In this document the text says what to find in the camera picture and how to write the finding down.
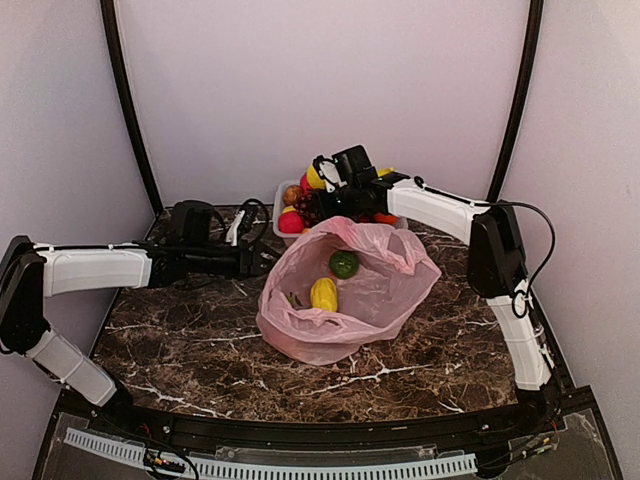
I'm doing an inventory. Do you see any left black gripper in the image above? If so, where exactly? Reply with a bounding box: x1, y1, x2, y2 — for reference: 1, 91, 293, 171
186, 239, 288, 281

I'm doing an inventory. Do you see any dark purple grape bunch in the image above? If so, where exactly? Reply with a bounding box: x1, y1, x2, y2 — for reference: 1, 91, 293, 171
293, 191, 322, 228

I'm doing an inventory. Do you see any pink plastic bag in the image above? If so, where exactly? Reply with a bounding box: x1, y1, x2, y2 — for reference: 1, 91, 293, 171
256, 217, 441, 366

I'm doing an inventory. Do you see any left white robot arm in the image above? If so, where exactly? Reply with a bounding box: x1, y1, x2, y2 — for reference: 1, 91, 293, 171
1, 235, 279, 436

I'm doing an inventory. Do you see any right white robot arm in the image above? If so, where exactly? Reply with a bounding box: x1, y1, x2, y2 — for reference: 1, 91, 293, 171
311, 172, 554, 396

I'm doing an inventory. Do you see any orange fruit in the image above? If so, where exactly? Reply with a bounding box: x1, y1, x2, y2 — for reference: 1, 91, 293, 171
373, 213, 399, 225

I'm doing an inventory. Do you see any pink fruit front left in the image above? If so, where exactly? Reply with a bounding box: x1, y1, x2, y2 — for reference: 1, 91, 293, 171
278, 210, 306, 234

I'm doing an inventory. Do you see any pink fruit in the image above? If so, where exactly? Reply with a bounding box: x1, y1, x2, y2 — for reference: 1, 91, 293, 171
278, 210, 306, 234
299, 174, 312, 193

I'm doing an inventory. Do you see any small green stem fruit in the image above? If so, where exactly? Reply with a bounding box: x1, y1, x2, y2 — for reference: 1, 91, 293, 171
287, 293, 304, 310

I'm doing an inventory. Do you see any pink fruit back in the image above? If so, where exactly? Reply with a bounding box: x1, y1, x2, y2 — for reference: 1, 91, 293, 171
299, 174, 312, 193

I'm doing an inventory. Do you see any green bag fruit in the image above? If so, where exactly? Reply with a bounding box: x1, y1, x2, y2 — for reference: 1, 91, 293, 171
329, 250, 360, 280

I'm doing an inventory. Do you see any yellow banana bunch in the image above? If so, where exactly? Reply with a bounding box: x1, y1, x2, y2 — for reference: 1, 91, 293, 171
377, 167, 396, 178

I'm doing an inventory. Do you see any white plastic basket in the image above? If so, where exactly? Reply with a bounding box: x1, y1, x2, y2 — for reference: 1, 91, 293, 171
272, 180, 408, 246

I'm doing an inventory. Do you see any large yellow lemon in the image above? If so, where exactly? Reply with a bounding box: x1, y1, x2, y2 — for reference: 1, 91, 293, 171
306, 165, 325, 189

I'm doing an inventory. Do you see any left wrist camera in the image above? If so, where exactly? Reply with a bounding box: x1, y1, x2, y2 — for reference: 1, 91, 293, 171
225, 198, 270, 247

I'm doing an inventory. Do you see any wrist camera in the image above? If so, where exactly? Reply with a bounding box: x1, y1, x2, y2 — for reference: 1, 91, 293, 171
312, 155, 346, 193
225, 198, 270, 247

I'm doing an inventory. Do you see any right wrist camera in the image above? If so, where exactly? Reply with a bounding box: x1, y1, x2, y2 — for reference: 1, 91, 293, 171
312, 155, 346, 193

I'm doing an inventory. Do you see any white cable duct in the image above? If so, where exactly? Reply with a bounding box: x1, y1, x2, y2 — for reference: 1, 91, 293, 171
64, 428, 478, 479

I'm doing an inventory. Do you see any black front rail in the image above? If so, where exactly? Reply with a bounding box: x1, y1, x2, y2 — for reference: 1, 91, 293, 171
59, 387, 593, 453

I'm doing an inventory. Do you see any right black frame post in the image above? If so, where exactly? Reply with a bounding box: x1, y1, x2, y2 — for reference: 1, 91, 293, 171
486, 0, 544, 202

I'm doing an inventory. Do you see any black frame post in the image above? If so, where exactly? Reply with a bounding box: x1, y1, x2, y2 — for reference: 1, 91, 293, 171
486, 0, 544, 202
99, 0, 164, 217

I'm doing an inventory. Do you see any left black frame post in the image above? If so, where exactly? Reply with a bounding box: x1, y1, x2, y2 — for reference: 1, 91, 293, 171
99, 0, 164, 217

